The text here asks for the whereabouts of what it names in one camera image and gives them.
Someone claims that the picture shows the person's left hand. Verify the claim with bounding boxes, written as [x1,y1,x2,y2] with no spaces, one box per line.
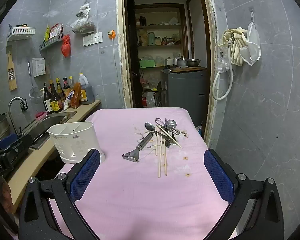
[0,179,15,214]

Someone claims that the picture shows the grey wall rack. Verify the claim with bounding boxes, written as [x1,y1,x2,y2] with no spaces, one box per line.
[38,32,65,52]

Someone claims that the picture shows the wooden cutting board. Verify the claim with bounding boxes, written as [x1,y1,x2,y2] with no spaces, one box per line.
[169,66,207,73]

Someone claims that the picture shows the metal wire utensil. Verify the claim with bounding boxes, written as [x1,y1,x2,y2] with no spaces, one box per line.
[154,117,182,134]

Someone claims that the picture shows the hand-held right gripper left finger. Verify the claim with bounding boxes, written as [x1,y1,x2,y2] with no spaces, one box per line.
[18,149,102,240]

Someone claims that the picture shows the orange snack packet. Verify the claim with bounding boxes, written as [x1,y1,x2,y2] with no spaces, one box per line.
[70,82,82,109]

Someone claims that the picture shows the white power cable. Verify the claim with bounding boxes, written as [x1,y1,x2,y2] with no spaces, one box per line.
[113,39,122,99]

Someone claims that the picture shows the white plastic bottle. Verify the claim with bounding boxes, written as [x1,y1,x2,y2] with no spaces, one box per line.
[142,91,157,108]

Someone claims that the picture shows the beige kitchen counter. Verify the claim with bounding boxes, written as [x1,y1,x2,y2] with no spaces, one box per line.
[7,99,102,214]

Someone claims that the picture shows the dark pump bottle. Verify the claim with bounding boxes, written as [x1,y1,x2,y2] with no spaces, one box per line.
[42,83,53,113]

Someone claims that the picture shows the clear plastic bag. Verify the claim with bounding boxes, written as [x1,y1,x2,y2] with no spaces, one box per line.
[215,54,232,73]

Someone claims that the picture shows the metal mesh strainer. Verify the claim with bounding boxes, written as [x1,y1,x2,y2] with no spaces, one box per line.
[27,61,44,103]

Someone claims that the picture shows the steel kitchen sink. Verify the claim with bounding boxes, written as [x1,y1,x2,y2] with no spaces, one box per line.
[22,111,77,150]

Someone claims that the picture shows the wooden pantry shelf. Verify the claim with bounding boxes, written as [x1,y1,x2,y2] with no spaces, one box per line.
[133,3,188,68]

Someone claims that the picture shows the worn door frame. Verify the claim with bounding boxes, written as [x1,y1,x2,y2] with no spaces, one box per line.
[116,0,219,147]

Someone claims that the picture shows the chrome faucet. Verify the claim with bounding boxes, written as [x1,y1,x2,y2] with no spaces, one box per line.
[7,96,28,137]

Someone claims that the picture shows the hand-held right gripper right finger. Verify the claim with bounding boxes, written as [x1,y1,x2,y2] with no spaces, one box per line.
[204,149,284,240]

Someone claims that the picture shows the white and blue packet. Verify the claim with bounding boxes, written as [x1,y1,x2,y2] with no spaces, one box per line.
[63,91,74,111]

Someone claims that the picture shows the green box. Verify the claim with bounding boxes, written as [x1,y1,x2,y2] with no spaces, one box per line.
[139,59,156,69]

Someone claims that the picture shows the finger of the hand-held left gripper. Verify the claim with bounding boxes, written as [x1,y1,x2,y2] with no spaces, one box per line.
[0,133,33,156]

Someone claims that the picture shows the metal peeler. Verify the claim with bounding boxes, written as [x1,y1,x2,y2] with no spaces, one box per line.
[122,131,157,163]

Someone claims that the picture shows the white wall basket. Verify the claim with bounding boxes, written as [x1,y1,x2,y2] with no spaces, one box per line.
[7,26,36,42]

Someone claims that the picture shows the pink tablecloth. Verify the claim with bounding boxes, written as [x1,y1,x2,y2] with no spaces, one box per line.
[49,107,237,240]

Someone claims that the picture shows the metal bowls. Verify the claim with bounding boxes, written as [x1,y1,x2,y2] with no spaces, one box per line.
[176,58,202,68]

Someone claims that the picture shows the wooden grater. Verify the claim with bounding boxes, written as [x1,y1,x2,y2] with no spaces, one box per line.
[6,45,18,92]

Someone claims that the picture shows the grey cabinet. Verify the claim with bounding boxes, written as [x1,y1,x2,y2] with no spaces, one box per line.
[161,69,208,128]

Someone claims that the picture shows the clear bag of dried goods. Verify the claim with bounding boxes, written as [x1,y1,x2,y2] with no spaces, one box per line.
[70,2,96,34]

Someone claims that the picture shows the white plastic utensil holder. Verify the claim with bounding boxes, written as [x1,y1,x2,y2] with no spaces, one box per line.
[47,121,106,165]

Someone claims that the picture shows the metal fork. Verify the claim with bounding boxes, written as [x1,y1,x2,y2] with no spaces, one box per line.
[164,118,171,148]

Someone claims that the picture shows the large dark oil jug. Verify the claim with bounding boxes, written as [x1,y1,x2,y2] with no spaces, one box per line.
[78,73,96,105]

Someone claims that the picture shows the cream cloth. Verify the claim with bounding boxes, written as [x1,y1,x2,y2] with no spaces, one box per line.
[218,27,248,67]

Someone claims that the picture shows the white wall box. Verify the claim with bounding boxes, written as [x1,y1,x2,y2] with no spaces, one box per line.
[32,57,46,78]

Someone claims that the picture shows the yellow cap sauce bottle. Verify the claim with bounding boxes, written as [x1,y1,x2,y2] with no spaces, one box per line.
[55,77,66,108]

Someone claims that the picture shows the red plastic bag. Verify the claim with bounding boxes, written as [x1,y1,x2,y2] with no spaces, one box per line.
[61,34,72,58]

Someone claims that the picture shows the red label sauce bottle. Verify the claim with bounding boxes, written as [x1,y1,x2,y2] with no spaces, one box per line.
[62,77,71,96]

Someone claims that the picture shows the dark sauce bottle yellow label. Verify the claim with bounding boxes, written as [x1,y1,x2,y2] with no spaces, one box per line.
[49,80,62,112]

